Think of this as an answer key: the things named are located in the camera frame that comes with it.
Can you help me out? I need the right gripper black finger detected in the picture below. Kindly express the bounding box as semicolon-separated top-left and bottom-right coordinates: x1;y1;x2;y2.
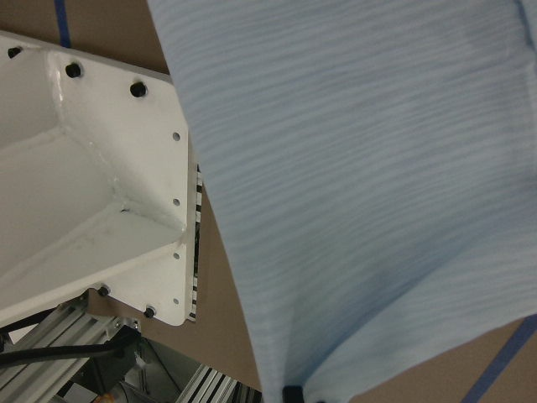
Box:
282;385;305;403

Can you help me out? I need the light blue button-up shirt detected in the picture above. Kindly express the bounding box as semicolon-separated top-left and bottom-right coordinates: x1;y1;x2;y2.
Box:
149;1;536;402

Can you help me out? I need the white central pedestal column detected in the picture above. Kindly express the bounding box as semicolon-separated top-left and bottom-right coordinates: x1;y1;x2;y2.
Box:
1;32;201;326

